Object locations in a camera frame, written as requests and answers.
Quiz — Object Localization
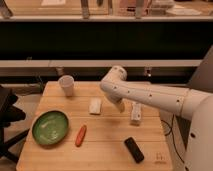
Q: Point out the white sponge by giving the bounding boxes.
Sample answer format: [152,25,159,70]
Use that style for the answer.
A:
[89,98,102,115]

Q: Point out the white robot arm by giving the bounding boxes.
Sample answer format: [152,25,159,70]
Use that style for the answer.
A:
[100,45,213,171]

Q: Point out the white bottle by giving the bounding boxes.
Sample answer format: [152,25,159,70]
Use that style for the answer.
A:
[130,102,141,125]

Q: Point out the black remote control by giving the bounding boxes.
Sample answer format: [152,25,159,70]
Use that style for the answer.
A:
[124,137,144,163]

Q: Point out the orange carrot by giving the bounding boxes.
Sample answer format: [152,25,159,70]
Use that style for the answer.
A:
[75,125,87,147]

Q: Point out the white paper cup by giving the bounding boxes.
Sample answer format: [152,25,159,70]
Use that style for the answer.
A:
[58,75,74,97]

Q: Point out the green bowl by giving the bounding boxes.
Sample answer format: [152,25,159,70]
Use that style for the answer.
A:
[32,111,69,146]

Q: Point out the black office chair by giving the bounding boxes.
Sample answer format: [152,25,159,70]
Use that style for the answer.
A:
[0,85,29,163]

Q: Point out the black cable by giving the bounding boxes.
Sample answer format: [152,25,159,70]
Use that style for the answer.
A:
[161,114,186,164]

